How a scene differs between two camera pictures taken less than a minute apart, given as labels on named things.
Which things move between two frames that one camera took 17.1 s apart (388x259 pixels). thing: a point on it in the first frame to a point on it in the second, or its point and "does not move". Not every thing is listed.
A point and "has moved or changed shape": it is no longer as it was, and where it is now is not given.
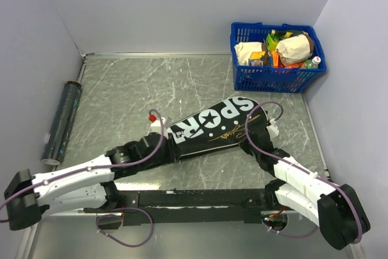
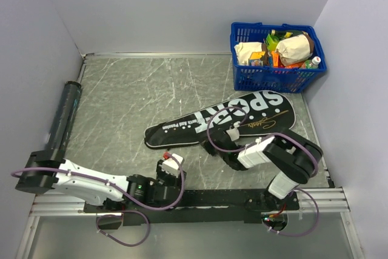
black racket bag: (220, 127) has moved or changed shape
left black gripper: (170, 155) to (177, 181)
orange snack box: (277, 62) does not move
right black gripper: (244, 144) to (208, 145)
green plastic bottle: (313, 63) does not move
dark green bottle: (280, 35) does not move
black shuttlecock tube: (59, 131) does not move
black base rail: (207, 206) does not move
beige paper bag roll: (293, 50) does not move
